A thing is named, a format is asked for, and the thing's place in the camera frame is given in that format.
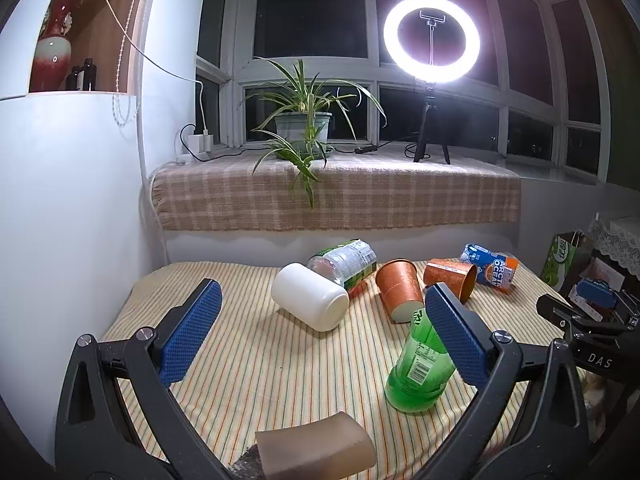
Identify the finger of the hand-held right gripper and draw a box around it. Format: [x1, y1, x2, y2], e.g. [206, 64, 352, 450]
[536, 293, 627, 334]
[575, 279, 640, 318]

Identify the brown sponge block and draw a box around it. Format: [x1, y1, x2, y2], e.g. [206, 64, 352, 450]
[255, 411, 377, 479]

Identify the ring light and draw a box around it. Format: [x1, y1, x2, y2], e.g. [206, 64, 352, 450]
[383, 0, 481, 84]

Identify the white bead cord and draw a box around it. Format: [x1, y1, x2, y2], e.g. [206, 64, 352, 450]
[112, 0, 152, 127]

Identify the white cable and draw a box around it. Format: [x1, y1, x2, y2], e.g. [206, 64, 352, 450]
[96, 0, 206, 136]

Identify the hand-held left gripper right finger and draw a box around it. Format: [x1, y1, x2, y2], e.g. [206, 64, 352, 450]
[415, 282, 591, 480]

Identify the plaid cloth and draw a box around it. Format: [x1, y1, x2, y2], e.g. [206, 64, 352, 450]
[150, 152, 522, 232]

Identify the clear plastic bottle green label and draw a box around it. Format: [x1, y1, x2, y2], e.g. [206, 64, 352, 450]
[307, 239, 378, 300]

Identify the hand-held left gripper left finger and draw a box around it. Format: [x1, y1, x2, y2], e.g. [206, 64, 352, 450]
[55, 277, 236, 480]

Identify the white window frame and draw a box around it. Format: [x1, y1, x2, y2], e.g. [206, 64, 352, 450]
[195, 0, 610, 187]

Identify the green gift bag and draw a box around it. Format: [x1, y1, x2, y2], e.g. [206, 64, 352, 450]
[540, 231, 594, 291]

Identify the copper paper cup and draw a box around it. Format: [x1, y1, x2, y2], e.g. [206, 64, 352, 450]
[423, 258, 478, 304]
[375, 258, 426, 323]

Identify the spider plant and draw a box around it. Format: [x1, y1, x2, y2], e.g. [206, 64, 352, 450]
[240, 57, 388, 211]

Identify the blue orange drink bottle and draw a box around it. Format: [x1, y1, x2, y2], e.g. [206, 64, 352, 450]
[460, 243, 519, 292]

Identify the striped tablecloth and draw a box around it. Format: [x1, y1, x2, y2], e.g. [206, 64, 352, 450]
[100, 260, 586, 467]

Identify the white plastic jar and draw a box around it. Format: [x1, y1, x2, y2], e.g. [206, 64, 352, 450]
[271, 263, 350, 332]

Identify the black tripod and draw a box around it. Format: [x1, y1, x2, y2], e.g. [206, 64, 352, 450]
[413, 82, 452, 166]

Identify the grey flower pot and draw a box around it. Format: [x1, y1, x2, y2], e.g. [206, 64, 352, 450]
[274, 111, 333, 153]

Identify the red and white vase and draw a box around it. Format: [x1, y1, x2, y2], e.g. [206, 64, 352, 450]
[31, 0, 83, 93]

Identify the white cabinet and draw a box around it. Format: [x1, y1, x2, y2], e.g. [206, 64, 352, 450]
[0, 0, 168, 467]

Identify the white lace cloth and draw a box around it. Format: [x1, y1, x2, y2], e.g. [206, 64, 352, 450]
[590, 215, 640, 279]

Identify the black cable with switch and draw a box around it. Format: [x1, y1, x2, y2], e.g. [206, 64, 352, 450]
[327, 142, 417, 156]

